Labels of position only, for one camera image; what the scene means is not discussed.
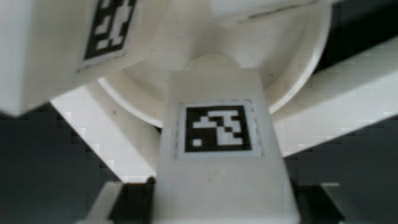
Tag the white fence rail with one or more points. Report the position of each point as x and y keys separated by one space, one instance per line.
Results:
x=119 y=136
x=347 y=100

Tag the white front fence rail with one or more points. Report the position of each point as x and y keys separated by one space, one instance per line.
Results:
x=119 y=136

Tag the white right fence rail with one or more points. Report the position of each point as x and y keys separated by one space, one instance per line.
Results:
x=347 y=100

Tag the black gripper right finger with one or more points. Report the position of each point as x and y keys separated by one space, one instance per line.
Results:
x=318 y=204

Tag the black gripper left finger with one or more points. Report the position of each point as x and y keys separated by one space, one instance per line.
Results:
x=123 y=204

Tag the white round stool seat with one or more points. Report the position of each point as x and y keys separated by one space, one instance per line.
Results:
x=272 y=44

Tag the white stool leg with tag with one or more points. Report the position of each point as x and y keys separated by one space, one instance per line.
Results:
x=69 y=41

